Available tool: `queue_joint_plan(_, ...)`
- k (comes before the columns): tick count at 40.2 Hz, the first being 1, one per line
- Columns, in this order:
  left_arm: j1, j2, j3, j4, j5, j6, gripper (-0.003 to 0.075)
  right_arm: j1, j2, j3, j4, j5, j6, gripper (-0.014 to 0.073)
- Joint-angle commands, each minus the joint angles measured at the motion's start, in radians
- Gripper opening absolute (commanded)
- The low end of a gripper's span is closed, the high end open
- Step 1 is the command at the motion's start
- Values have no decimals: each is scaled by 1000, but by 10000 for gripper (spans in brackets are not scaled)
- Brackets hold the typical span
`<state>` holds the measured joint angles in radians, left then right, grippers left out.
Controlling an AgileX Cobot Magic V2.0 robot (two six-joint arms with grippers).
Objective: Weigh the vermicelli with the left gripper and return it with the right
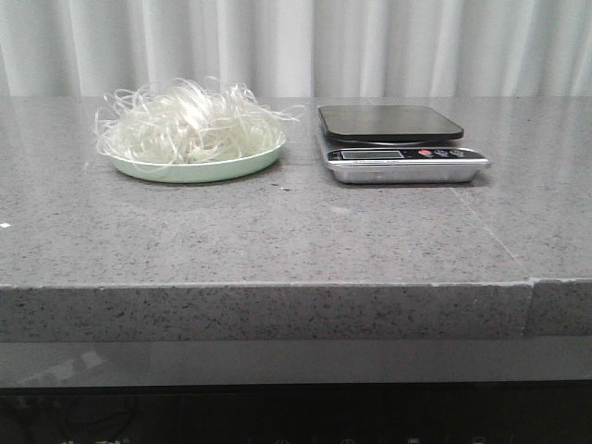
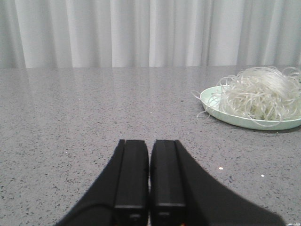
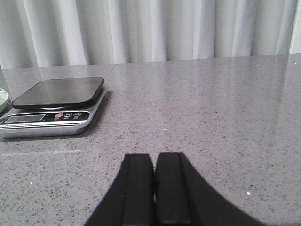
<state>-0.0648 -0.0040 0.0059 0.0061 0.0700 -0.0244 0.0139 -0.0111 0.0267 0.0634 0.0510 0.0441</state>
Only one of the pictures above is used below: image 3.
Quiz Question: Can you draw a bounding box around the silver digital kitchen scale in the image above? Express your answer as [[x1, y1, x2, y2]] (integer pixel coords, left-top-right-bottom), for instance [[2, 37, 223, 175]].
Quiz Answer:
[[0, 77, 107, 138]]

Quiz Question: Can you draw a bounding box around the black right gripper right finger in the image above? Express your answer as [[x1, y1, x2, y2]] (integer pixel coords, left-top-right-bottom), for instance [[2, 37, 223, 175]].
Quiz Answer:
[[155, 152, 262, 226]]

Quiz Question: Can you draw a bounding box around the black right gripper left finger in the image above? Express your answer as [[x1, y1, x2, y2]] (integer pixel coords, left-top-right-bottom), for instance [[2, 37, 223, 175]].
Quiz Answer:
[[84, 154, 154, 226]]

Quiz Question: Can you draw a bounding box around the white pleated curtain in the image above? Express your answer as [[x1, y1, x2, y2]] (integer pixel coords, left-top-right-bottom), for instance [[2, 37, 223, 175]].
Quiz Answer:
[[0, 0, 301, 69]]

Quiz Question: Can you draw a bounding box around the light green round plate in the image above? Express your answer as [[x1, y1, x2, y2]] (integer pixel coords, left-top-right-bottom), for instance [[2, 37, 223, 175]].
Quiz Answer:
[[0, 88, 11, 113]]

